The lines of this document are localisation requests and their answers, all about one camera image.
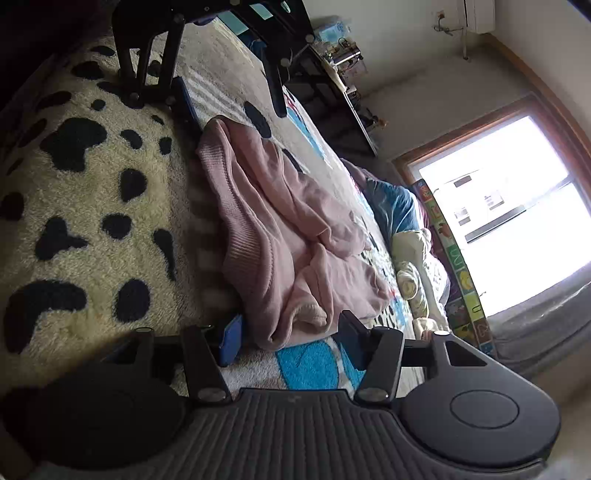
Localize colourful alphabet bed bumper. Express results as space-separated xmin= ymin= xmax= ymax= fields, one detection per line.
xmin=412 ymin=180 xmax=497 ymax=358

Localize rolled cream baby garment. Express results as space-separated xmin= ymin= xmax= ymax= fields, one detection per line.
xmin=396 ymin=261 xmax=430 ymax=318

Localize blue packet on desk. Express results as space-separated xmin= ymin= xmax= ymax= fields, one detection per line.
xmin=312 ymin=15 xmax=351 ymax=43

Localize pink sweatshirt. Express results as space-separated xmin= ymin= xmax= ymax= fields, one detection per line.
xmin=197 ymin=116 xmax=392 ymax=351

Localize Mickey Mouse bed blanket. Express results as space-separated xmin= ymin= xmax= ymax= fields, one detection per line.
xmin=0 ymin=22 xmax=417 ymax=398

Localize cream floral duvet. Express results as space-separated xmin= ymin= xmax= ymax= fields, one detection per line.
xmin=392 ymin=228 xmax=451 ymax=337

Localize blue pillow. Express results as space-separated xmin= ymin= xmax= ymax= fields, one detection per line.
xmin=363 ymin=179 xmax=423 ymax=240

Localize wall air conditioner unit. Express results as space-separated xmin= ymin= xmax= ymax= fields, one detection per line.
xmin=458 ymin=0 xmax=496 ymax=35

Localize dark side desk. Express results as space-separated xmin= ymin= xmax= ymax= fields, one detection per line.
xmin=287 ymin=47 xmax=378 ymax=160

